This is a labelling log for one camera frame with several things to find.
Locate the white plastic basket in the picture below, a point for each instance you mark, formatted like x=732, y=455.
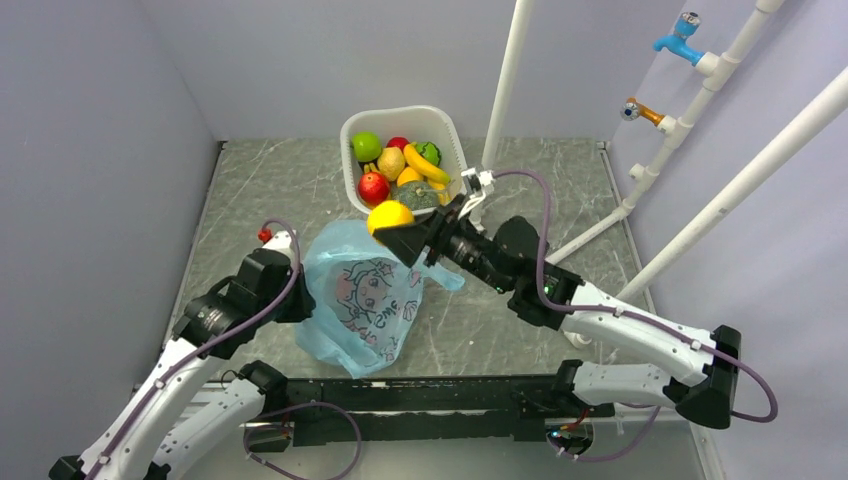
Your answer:
x=416, y=122

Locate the light blue plastic bag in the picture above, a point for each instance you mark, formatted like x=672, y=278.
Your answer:
x=365, y=300

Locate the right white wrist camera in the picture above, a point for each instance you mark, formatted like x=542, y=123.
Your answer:
x=480, y=185

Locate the red fake pomegranate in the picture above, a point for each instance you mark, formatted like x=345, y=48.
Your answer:
x=373, y=188

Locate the diagonal white pipe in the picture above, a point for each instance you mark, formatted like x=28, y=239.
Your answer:
x=820, y=112

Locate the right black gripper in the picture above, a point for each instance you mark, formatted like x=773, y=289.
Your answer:
x=408, y=242

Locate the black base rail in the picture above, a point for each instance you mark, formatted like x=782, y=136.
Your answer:
x=300, y=412

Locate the pale yellow fake lemon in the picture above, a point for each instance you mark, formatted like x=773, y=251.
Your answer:
x=391, y=163

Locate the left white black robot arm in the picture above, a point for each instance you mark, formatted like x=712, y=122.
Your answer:
x=149, y=440

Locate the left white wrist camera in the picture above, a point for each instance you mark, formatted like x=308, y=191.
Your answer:
x=280, y=241

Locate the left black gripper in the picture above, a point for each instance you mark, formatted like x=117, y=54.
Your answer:
x=305, y=303

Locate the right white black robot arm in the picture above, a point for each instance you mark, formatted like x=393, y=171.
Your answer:
x=691, y=370

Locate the bright yellow fake pear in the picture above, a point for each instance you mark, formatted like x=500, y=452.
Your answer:
x=389, y=214

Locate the blue plastic tap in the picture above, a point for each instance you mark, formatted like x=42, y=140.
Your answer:
x=676, y=42

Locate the grey green fake melon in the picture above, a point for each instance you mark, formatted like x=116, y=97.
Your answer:
x=416, y=195

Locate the orange yellow fake mango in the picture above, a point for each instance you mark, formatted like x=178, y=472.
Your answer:
x=408, y=175

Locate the orange brass tap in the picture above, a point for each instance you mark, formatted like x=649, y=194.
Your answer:
x=632, y=109

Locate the small yellow fake fruit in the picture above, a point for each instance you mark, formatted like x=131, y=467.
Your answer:
x=441, y=191

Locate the green fake watermelon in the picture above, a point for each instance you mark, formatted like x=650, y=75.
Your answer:
x=430, y=152

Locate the green fake apple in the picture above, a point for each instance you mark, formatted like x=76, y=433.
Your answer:
x=366, y=146

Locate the red fake apple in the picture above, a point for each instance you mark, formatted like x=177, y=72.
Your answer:
x=398, y=142

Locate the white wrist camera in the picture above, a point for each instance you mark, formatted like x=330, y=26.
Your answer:
x=280, y=241
x=480, y=185

